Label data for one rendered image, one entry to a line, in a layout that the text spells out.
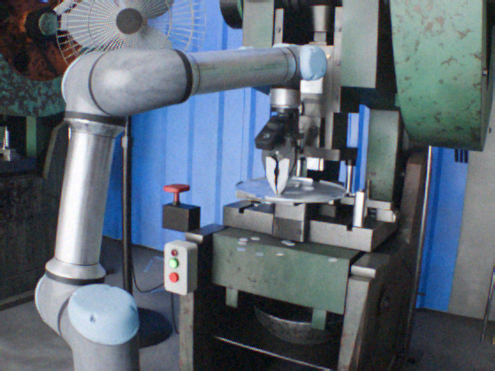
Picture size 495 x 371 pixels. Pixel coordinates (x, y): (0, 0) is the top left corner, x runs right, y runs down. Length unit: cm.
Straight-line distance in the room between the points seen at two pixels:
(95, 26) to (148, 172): 155
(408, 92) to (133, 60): 57
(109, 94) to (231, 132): 212
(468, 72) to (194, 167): 227
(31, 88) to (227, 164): 126
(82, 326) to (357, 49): 91
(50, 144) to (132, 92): 185
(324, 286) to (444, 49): 64
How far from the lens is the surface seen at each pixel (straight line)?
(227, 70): 88
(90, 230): 90
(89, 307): 82
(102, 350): 82
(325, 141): 135
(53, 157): 260
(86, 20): 196
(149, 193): 330
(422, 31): 100
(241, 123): 285
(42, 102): 229
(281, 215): 132
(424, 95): 107
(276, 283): 131
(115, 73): 80
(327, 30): 141
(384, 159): 157
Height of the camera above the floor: 100
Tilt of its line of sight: 10 degrees down
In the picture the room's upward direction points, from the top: 3 degrees clockwise
